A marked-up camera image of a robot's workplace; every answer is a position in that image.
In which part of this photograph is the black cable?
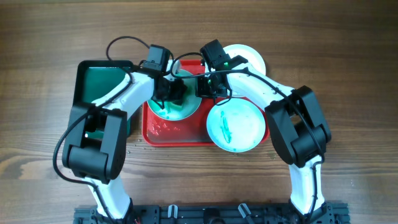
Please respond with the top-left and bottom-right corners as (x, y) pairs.
(170, 52), (326, 218)
(52, 35), (175, 187)

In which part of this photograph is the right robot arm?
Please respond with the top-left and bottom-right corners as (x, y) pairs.
(196, 63), (331, 219)

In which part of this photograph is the right black cable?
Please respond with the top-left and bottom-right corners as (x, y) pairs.
(170, 52), (326, 218)

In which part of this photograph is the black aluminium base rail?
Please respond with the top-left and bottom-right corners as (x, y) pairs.
(73, 202), (351, 224)

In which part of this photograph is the red plastic tray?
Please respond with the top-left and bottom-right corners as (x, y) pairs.
(141, 59), (271, 147)

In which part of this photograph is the left black cable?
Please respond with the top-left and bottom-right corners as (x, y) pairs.
(52, 35), (175, 187)

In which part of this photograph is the light blue plate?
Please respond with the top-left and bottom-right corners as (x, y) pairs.
(147, 70), (201, 121)
(206, 98), (266, 153)

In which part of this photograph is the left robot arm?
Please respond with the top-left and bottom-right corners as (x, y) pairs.
(57, 67), (189, 223)

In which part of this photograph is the dark green tray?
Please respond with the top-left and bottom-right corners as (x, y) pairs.
(68, 60), (132, 140)

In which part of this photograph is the white plate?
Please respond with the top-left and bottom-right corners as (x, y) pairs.
(204, 44), (267, 98)

